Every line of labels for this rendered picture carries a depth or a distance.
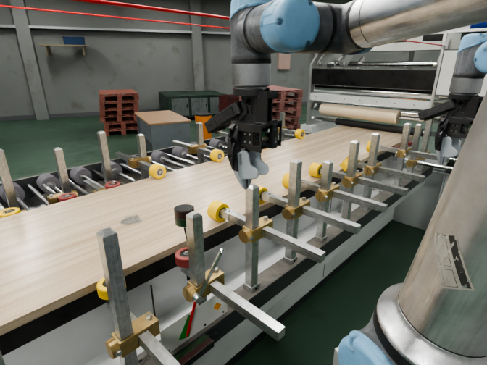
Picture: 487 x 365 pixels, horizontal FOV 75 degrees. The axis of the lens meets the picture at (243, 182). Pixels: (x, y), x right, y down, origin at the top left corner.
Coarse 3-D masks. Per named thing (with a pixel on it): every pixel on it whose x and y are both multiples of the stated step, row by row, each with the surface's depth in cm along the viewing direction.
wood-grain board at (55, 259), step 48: (288, 144) 256; (336, 144) 256; (384, 144) 256; (96, 192) 162; (144, 192) 162; (192, 192) 162; (240, 192) 162; (0, 240) 118; (48, 240) 118; (96, 240) 118; (144, 240) 118; (0, 288) 93; (48, 288) 93; (96, 288) 96
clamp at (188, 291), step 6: (216, 276) 103; (222, 276) 105; (210, 282) 101; (222, 282) 106; (186, 288) 98; (192, 288) 98; (198, 288) 98; (186, 294) 98; (192, 294) 97; (204, 294) 100; (186, 300) 99; (192, 300) 97
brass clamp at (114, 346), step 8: (136, 320) 89; (144, 320) 89; (152, 320) 89; (136, 328) 86; (144, 328) 86; (152, 328) 88; (112, 336) 84; (128, 336) 84; (136, 336) 85; (112, 344) 82; (120, 344) 82; (128, 344) 83; (136, 344) 85; (112, 352) 81; (120, 352) 82; (128, 352) 84
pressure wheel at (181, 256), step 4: (180, 248) 112; (184, 248) 112; (176, 252) 109; (180, 252) 110; (184, 252) 109; (176, 256) 107; (180, 256) 107; (184, 256) 107; (176, 260) 107; (180, 260) 106; (184, 260) 105; (188, 260) 106; (176, 264) 108; (180, 264) 106; (184, 264) 106; (188, 264) 106
